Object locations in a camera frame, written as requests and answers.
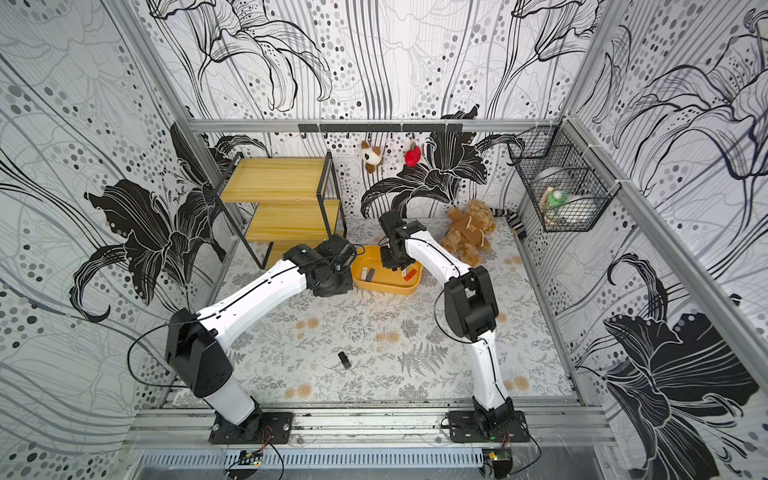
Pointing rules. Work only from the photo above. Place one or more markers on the black usb flash drive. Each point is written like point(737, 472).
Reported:
point(344, 360)

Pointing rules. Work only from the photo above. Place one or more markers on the brown teddy bear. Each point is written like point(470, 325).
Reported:
point(468, 235)

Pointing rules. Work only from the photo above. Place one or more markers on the green white bottle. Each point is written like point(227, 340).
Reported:
point(556, 198)

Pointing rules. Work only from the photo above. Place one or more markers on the striped black white object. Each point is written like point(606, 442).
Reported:
point(516, 224)

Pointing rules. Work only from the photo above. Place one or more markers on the small circuit board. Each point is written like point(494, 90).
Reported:
point(250, 459)

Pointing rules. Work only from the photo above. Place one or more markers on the black hanging rail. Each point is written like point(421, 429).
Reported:
point(395, 127)

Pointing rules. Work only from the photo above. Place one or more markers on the wooden shelf black frame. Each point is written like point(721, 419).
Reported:
point(296, 199)

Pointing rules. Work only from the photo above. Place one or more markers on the black power connector box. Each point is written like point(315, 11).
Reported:
point(498, 462)

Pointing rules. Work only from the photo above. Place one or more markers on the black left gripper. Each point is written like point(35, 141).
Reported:
point(344, 284)

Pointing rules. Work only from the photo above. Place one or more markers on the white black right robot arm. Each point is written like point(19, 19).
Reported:
point(470, 309)

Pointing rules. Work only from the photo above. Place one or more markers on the black wire basket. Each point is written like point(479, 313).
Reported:
point(549, 157)

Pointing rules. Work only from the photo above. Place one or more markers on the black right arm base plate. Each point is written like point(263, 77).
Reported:
point(469, 427)

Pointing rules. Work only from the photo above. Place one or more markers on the hanging dog plush toy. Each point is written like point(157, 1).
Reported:
point(371, 156)

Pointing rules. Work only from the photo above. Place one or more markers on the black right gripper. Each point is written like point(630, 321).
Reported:
point(395, 258)

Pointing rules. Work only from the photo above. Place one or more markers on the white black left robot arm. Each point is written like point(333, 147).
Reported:
point(197, 342)

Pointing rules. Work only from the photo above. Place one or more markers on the hanging red plush toy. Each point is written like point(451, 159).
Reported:
point(413, 155)

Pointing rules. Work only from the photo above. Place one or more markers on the yellow plastic storage box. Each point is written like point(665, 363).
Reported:
point(384, 280)

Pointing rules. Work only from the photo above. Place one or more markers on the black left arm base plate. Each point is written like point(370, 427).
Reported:
point(260, 427)

